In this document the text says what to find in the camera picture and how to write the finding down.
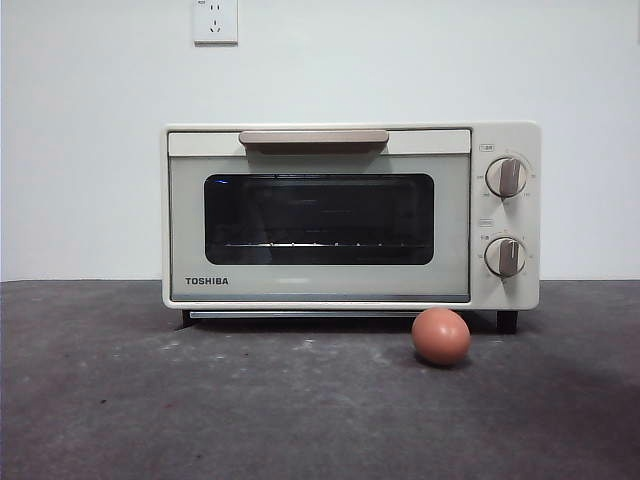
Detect glass-windowed oven door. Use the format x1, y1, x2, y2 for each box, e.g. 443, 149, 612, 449
167, 128, 473, 304

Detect tan oven door handle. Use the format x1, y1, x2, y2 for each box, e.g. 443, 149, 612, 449
238, 129, 390, 156

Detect brown egg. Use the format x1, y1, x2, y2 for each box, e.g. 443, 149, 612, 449
411, 307, 472, 367

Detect metal oven crumb tray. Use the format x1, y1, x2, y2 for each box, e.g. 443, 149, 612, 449
187, 309, 416, 319

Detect cream Toshiba toaster oven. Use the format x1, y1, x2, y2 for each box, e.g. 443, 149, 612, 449
160, 121, 543, 335

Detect cream tan oven knob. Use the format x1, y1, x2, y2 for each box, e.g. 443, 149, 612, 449
485, 156, 530, 198
484, 236, 528, 278

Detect white wall socket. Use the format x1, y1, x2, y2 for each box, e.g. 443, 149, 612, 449
192, 0, 239, 47

